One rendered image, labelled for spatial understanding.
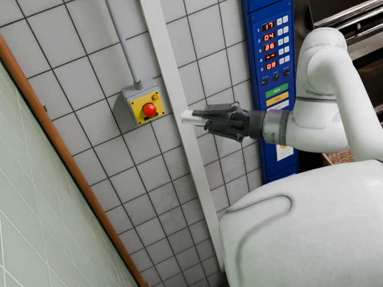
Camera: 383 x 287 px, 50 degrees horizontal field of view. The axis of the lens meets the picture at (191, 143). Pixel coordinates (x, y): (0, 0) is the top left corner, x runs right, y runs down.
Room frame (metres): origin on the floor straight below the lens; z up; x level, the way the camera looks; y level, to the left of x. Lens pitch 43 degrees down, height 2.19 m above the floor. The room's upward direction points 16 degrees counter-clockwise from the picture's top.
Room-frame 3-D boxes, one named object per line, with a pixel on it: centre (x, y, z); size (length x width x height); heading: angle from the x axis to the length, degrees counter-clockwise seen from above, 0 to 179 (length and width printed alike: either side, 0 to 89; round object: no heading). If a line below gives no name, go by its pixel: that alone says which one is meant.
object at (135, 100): (1.01, 0.10, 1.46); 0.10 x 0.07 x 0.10; 103
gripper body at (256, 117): (0.79, -0.16, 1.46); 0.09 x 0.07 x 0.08; 58
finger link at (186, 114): (0.87, -0.03, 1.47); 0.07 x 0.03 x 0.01; 58
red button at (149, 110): (0.96, 0.09, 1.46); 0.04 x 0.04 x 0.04; 13
